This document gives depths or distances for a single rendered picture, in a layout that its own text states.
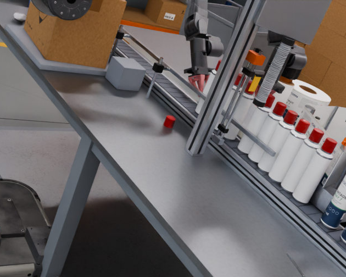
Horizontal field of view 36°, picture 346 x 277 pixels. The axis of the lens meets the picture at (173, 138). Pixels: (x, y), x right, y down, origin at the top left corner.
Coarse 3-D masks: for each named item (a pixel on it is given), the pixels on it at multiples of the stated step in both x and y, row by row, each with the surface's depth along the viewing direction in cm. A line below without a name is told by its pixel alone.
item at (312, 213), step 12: (120, 48) 223; (144, 60) 220; (168, 84) 205; (180, 96) 198; (192, 108) 191; (228, 144) 174; (240, 156) 169; (300, 204) 154; (312, 204) 157; (312, 216) 150; (324, 228) 146; (336, 240) 142
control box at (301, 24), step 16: (272, 0) 144; (288, 0) 144; (304, 0) 144; (320, 0) 144; (256, 16) 147; (272, 16) 146; (288, 16) 146; (304, 16) 146; (320, 16) 146; (288, 32) 148; (304, 32) 148
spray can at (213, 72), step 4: (220, 60) 181; (216, 68) 182; (212, 72) 182; (212, 76) 182; (208, 80) 184; (212, 80) 182; (208, 84) 183; (204, 88) 185; (208, 88) 183; (204, 92) 185; (200, 100) 186; (200, 104) 186; (196, 108) 188; (200, 108) 186; (196, 112) 188
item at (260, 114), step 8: (272, 96) 166; (256, 112) 167; (264, 112) 165; (256, 120) 167; (264, 120) 167; (248, 128) 169; (256, 128) 168; (256, 136) 169; (240, 144) 172; (248, 144) 170; (248, 152) 171
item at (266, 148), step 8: (128, 32) 218; (136, 40) 213; (144, 48) 208; (152, 56) 205; (168, 64) 199; (176, 72) 194; (184, 80) 190; (192, 88) 187; (200, 96) 184; (224, 112) 175; (232, 120) 172; (240, 128) 169; (248, 136) 167; (264, 144) 162; (272, 152) 159
